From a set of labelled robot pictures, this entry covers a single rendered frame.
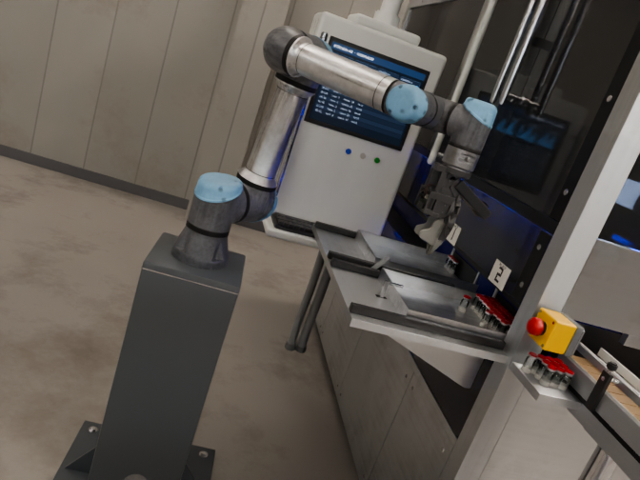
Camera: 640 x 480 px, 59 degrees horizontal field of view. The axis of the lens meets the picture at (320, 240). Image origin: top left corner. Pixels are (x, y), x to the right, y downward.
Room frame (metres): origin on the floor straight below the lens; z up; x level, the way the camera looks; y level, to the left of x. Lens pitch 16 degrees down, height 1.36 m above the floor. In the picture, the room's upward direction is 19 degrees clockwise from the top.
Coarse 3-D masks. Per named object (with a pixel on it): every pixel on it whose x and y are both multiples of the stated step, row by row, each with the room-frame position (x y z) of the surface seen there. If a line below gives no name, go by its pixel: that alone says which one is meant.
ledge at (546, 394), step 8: (512, 368) 1.22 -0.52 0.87; (520, 368) 1.21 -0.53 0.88; (520, 376) 1.19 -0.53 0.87; (528, 376) 1.18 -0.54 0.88; (528, 384) 1.16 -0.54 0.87; (536, 384) 1.15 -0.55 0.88; (536, 392) 1.12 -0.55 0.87; (544, 392) 1.12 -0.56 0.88; (552, 392) 1.14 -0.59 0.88; (560, 392) 1.15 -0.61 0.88; (568, 392) 1.17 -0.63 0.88; (536, 400) 1.11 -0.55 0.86; (544, 400) 1.12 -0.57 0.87; (552, 400) 1.12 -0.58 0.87; (560, 400) 1.12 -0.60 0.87; (568, 400) 1.13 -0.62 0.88; (576, 400) 1.14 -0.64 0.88; (568, 408) 1.13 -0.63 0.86; (576, 408) 1.13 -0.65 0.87
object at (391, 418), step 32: (320, 320) 2.79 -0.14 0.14; (352, 352) 2.19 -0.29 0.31; (384, 352) 1.90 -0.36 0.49; (352, 384) 2.07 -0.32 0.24; (384, 384) 1.81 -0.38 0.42; (416, 384) 1.60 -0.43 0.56; (352, 416) 1.95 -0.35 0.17; (384, 416) 1.71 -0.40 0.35; (416, 416) 1.52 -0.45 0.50; (512, 416) 1.26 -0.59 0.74; (544, 416) 1.28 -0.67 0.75; (352, 448) 1.84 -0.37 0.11; (384, 448) 1.63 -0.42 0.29; (416, 448) 1.45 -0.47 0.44; (448, 448) 1.32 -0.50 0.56; (512, 448) 1.27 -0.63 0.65; (544, 448) 1.29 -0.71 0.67; (576, 448) 1.31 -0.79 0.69
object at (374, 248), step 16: (368, 240) 1.83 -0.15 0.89; (384, 240) 1.85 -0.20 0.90; (368, 256) 1.64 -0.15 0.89; (384, 256) 1.73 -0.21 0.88; (400, 256) 1.80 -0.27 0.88; (416, 256) 1.87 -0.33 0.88; (432, 256) 1.89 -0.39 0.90; (416, 272) 1.61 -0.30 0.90; (432, 272) 1.62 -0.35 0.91; (448, 272) 1.80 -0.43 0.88; (464, 288) 1.65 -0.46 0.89
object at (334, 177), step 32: (320, 32) 2.09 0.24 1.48; (352, 32) 2.12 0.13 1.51; (384, 32) 2.17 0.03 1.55; (384, 64) 2.16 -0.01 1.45; (416, 64) 2.20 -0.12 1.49; (320, 96) 2.11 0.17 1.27; (320, 128) 2.12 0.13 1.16; (352, 128) 2.15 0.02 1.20; (384, 128) 2.18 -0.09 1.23; (416, 128) 2.22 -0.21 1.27; (320, 160) 2.13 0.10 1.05; (352, 160) 2.17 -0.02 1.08; (384, 160) 2.20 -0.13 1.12; (288, 192) 2.11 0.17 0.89; (320, 192) 2.15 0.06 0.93; (352, 192) 2.18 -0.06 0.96; (384, 192) 2.21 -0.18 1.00; (352, 224) 2.19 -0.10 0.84; (384, 224) 2.23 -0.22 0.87
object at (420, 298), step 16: (384, 272) 1.47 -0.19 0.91; (400, 272) 1.51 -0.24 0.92; (400, 288) 1.48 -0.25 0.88; (416, 288) 1.52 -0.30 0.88; (432, 288) 1.53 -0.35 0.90; (448, 288) 1.54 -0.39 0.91; (400, 304) 1.30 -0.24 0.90; (416, 304) 1.39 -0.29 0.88; (432, 304) 1.44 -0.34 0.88; (448, 304) 1.48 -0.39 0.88; (432, 320) 1.26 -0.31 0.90; (448, 320) 1.27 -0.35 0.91; (464, 320) 1.40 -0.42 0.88; (480, 320) 1.44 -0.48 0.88; (496, 336) 1.30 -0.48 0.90
